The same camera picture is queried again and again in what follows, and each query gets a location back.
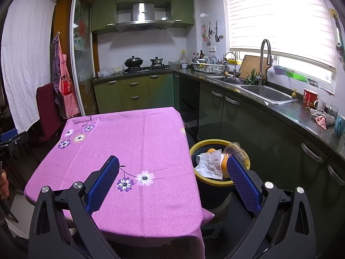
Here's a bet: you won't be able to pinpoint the white paper tissue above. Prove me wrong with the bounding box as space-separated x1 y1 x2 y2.
194 151 224 180

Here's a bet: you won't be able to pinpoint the green upper cabinets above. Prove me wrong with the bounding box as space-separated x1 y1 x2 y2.
92 0 195 35

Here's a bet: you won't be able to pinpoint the gas stove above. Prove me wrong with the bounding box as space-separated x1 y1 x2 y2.
124 65 169 73

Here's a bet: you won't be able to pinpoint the black wok with lid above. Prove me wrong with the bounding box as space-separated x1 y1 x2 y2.
124 55 144 68

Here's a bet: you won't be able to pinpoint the tall steel faucet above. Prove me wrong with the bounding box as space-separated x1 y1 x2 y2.
256 39 273 85

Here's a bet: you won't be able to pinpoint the red checked apron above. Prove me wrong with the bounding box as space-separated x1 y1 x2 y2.
55 54 81 119

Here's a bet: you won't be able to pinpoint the person's left hand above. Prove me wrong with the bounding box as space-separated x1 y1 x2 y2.
0 171 10 199

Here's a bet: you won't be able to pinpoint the dark red chair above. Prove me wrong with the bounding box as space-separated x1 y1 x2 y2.
36 83 65 144

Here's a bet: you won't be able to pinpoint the steel sink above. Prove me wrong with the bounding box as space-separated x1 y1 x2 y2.
206 76 298 106

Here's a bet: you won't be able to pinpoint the dark green sink cabinets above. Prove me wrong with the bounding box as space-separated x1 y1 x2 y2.
174 74 345 251

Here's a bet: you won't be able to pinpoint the clear plastic cup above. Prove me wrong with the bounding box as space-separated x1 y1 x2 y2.
222 142 248 159

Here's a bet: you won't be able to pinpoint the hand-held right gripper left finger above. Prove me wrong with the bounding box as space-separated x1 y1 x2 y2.
28 155 120 259

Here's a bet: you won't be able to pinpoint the white plastic bag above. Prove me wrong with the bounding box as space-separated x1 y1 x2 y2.
97 66 125 78

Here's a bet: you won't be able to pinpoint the light green drawer cabinet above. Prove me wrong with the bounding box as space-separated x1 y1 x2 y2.
93 73 180 115

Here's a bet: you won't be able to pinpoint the green plastic stool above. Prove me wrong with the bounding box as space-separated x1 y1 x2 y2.
201 202 230 239

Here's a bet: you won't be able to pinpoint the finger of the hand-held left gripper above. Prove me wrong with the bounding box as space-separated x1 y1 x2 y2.
0 129 18 142
0 131 29 155

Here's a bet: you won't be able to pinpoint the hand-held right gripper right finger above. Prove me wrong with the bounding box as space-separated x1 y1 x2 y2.
226 156 316 259

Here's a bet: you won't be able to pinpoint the small green plant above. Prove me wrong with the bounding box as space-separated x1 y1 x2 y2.
245 69 259 85

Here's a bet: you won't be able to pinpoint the glass sliding door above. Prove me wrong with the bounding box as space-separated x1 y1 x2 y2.
70 0 99 116

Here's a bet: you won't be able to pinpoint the purple apron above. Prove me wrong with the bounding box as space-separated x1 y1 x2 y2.
52 35 64 108

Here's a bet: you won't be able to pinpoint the black yellow-rimmed trash bin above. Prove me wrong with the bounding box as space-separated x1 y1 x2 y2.
189 139 251 209

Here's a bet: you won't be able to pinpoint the small steel faucet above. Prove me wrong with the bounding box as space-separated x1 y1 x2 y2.
224 51 238 78

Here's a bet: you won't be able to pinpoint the dark granite countertop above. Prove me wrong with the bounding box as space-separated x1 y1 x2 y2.
93 69 345 162

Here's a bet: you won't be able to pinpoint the pink floral tablecloth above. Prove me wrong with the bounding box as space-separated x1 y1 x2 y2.
24 106 215 248

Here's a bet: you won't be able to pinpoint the light blue mug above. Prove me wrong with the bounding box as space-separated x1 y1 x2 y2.
334 113 345 137

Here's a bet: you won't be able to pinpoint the white dish rack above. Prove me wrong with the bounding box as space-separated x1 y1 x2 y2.
191 56 227 73

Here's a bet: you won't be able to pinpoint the white hanging sheet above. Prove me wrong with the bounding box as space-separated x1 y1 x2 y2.
1 0 57 134

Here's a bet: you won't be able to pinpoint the green sill holder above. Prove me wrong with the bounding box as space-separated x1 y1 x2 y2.
287 71 308 83

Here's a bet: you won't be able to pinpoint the orange foam fruit net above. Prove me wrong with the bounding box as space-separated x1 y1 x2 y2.
207 147 235 179

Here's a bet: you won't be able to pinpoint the steel range hood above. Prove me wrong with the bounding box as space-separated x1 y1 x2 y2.
115 2 175 31

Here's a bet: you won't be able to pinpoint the red instant noodle cup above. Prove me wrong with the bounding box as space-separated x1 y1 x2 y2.
303 88 318 107

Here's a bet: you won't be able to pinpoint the crumpled dish cloth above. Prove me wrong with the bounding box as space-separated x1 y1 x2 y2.
309 108 336 130

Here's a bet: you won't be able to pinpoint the wooden cutting board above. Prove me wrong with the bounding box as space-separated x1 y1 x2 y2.
239 55 271 79

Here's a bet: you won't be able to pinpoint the white window blind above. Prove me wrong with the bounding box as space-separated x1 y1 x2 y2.
224 0 337 69

